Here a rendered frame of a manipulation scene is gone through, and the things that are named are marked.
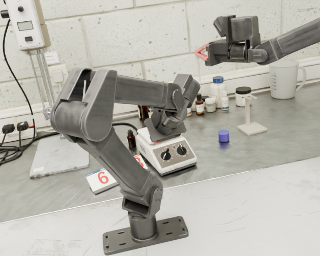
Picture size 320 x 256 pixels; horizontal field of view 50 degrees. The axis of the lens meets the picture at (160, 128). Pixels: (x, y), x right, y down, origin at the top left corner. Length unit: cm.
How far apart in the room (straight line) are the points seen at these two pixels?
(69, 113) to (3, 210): 57
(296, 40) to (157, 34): 75
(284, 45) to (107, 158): 55
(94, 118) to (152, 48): 101
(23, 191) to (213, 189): 59
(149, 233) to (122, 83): 36
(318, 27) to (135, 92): 48
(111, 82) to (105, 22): 94
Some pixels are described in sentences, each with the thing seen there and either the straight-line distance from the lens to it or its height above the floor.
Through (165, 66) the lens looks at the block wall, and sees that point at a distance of 159.
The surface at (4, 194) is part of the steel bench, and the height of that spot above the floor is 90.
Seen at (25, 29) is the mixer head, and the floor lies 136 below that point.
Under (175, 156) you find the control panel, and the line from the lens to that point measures 108.
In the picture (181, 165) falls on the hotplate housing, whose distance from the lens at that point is 108.
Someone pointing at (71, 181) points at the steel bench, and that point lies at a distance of 114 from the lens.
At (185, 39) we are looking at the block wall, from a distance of 159.
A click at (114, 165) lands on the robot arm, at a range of 67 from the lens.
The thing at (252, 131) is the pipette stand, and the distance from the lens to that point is 130.
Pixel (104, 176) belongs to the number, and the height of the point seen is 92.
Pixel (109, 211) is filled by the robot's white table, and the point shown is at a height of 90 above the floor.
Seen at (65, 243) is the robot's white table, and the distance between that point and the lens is 91.
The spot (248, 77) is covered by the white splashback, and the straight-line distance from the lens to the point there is 168.
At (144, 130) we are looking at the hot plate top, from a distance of 118.
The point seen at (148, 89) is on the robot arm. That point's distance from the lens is 71.
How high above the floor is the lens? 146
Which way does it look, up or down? 24 degrees down
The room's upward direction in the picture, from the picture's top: 7 degrees counter-clockwise
